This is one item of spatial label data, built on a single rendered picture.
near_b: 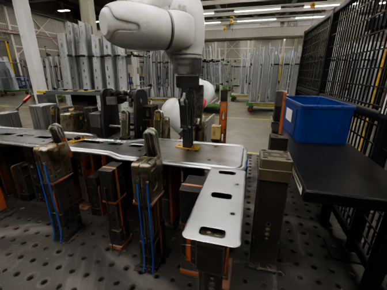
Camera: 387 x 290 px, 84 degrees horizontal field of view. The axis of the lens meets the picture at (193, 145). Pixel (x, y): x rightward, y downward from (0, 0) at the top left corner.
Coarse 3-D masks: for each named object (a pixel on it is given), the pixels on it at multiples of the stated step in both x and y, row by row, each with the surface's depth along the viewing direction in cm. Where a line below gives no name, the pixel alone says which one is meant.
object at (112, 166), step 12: (108, 168) 64; (120, 168) 67; (108, 180) 63; (120, 180) 67; (108, 192) 65; (120, 192) 68; (108, 204) 67; (120, 204) 69; (108, 216) 67; (120, 216) 70; (120, 228) 71; (120, 240) 71; (120, 252) 70
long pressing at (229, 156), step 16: (0, 128) 105; (16, 128) 104; (16, 144) 84; (32, 144) 83; (80, 144) 82; (96, 144) 82; (128, 144) 82; (144, 144) 82; (160, 144) 82; (176, 144) 82; (208, 144) 82; (224, 144) 81; (240, 144) 81; (128, 160) 69; (176, 160) 67; (192, 160) 67; (224, 160) 67; (240, 160) 67
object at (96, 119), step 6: (90, 114) 100; (96, 114) 100; (90, 120) 101; (96, 120) 101; (90, 126) 102; (96, 126) 102; (96, 132) 103; (102, 132) 102; (102, 156) 108; (102, 162) 108
